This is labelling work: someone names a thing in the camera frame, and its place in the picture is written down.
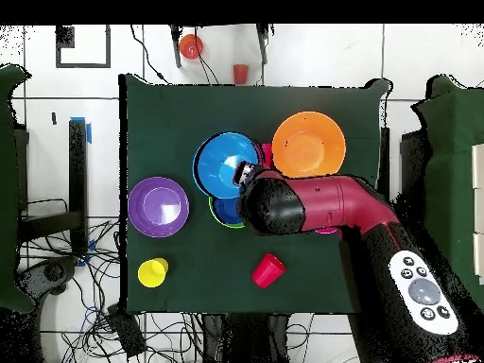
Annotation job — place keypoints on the short crimson cup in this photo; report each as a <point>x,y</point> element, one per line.
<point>267,155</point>

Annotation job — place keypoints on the light blue bowl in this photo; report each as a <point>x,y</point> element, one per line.
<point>215,162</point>

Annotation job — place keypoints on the small dark blue bowl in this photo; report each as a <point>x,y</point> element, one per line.
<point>227,211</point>

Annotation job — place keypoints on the green bowl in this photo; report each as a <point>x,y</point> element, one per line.
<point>211,210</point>

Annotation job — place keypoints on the purple bowl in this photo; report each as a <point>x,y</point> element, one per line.
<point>158,207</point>

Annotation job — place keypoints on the tall red cup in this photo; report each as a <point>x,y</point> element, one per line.
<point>267,271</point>

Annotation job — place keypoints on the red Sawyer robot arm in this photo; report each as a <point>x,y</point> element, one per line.
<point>340,204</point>

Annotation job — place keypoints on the large orange bowl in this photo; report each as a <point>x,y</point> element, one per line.
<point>308,145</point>

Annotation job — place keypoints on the dark green tablecloth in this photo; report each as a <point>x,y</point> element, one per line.
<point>227,106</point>

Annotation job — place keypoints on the small crimson bowl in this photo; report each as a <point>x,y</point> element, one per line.
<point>326,230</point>

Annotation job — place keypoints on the orange-red cup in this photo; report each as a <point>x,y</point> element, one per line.
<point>240,73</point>

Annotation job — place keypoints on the yellow cup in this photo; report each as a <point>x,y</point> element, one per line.
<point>151,274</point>

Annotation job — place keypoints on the small orange bowl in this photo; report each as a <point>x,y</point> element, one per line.
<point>191,46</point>

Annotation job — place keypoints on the blue tape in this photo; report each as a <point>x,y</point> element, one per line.
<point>89,132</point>

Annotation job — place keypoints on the black power box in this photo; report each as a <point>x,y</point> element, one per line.
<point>126,332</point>

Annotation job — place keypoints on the green cloth covered table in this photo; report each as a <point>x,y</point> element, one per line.
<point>7,189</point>
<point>453,170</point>

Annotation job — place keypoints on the white boxes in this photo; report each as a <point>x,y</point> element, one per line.
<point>479,170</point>

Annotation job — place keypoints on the black metal table frame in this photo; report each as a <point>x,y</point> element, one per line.
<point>385,159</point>
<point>77,170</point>

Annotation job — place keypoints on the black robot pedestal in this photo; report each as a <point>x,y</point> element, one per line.
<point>245,340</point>

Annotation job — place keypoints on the black square frame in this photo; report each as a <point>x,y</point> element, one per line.
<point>64,38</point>

